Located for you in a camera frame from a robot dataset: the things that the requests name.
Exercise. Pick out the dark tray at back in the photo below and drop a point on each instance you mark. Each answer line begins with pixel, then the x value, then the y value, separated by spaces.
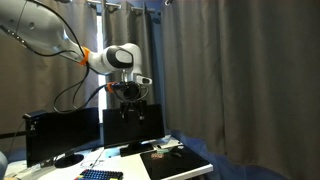
pixel 176 163

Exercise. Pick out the small black mouse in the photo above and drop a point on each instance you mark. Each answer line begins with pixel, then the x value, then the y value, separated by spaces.
pixel 176 154

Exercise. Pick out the black monitor with round stand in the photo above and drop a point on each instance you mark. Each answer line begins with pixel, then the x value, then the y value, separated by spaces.
pixel 63 133

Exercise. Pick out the wide grey curtain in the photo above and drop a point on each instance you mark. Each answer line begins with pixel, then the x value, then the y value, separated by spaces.
pixel 240 76

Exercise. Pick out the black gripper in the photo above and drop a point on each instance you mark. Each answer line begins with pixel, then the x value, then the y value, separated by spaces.
pixel 130 91

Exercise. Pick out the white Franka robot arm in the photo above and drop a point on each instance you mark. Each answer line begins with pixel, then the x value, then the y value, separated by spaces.
pixel 33 23

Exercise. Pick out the red patterned coaster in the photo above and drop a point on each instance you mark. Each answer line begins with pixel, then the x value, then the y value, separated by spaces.
pixel 157 155

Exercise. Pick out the metal curtain rod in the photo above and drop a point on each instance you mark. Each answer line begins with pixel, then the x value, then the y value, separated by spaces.
pixel 111 4

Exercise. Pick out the green clear packet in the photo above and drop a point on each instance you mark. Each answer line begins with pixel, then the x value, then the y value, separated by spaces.
pixel 164 151

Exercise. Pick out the black keyboard with coloured keys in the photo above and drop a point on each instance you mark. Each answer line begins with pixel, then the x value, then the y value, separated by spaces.
pixel 100 174

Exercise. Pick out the narrow grey curtain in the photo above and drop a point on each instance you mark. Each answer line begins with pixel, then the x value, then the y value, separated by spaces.
pixel 133 26

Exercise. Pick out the black camera on monitor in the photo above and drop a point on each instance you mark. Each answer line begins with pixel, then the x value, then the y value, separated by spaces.
pixel 35 115

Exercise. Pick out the black monitor with rectangular stand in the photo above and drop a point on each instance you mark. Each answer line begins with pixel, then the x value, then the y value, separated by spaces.
pixel 133 125

